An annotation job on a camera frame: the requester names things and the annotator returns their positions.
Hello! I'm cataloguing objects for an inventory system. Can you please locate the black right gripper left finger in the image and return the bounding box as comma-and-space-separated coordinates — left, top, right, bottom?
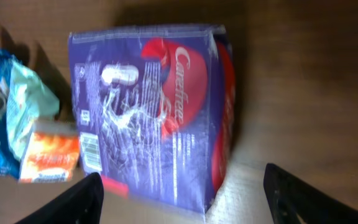
17, 172, 104, 224

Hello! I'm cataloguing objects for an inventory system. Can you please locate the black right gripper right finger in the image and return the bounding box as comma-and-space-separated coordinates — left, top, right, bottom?
264, 163, 358, 224

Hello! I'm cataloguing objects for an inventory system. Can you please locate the orange small carton box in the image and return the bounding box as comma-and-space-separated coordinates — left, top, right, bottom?
19, 120, 80, 183

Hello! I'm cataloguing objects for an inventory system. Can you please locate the mint green snack packet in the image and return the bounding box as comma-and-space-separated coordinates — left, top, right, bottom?
6, 62, 60, 161

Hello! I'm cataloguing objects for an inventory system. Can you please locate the purple red Carefree pack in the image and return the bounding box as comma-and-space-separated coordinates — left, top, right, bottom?
68, 24, 236, 214

